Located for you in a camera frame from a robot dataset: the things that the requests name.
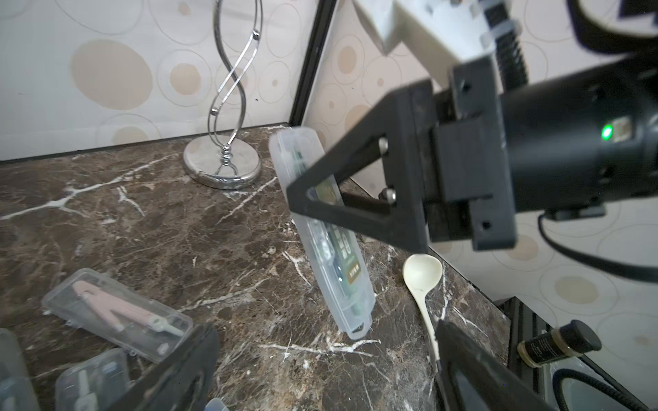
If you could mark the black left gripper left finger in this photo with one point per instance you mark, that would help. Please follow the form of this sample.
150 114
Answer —
182 381

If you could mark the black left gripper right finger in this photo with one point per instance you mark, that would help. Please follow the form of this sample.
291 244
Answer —
471 379

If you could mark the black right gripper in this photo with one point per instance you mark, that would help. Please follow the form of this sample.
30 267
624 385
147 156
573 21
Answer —
565 147

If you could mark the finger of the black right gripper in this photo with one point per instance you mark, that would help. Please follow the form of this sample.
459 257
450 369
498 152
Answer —
380 154

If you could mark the clear case green compass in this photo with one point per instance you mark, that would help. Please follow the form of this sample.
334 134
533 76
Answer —
333 252

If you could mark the clear case pink compass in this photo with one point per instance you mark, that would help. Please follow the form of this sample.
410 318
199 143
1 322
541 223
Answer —
108 309

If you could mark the clear slim case front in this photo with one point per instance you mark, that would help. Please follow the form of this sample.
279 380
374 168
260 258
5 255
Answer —
94 384

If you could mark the clear slim case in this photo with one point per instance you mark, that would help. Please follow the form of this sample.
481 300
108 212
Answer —
17 392
94 384

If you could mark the small glass bottle black cap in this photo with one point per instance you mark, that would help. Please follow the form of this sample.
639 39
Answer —
570 340

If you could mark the clear slim case right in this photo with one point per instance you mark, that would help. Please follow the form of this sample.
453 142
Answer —
17 392

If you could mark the white spatula black handle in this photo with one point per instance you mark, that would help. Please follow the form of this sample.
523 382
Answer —
422 273

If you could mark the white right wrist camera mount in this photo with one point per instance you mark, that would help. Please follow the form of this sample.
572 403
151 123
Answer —
440 34

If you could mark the black corner frame post right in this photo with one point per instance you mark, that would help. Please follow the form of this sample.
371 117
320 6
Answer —
317 41

